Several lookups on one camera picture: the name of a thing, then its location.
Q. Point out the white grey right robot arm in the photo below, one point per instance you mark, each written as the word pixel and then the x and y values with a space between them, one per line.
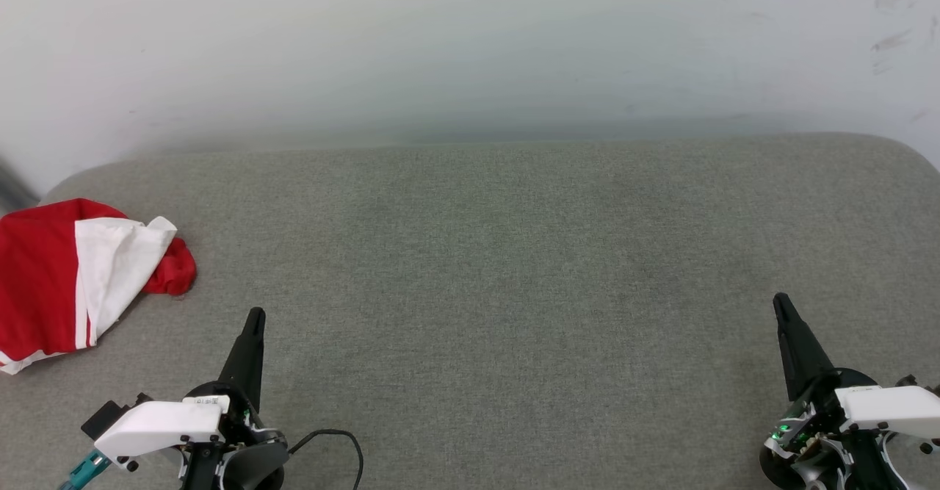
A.
pixel 874 468

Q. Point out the red and white garment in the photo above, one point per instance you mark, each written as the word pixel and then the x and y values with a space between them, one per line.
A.
pixel 37 277

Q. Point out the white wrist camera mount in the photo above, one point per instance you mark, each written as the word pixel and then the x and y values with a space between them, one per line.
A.
pixel 158 424
pixel 892 408

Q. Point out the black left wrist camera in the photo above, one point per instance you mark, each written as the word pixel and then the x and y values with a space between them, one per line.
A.
pixel 103 418

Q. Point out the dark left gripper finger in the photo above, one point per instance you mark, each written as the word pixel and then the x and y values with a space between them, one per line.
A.
pixel 236 369
pixel 254 372

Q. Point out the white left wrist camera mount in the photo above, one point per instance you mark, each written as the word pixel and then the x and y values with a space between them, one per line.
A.
pixel 158 424

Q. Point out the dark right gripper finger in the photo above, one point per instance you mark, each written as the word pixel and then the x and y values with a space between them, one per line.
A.
pixel 792 358
pixel 808 354

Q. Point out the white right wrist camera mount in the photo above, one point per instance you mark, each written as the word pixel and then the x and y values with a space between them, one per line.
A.
pixel 892 408

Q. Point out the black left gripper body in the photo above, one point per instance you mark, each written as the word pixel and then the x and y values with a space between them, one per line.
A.
pixel 242 427

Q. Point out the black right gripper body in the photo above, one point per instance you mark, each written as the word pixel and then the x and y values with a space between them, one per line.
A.
pixel 808 424

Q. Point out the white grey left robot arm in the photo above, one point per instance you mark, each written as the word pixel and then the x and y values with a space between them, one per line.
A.
pixel 253 468

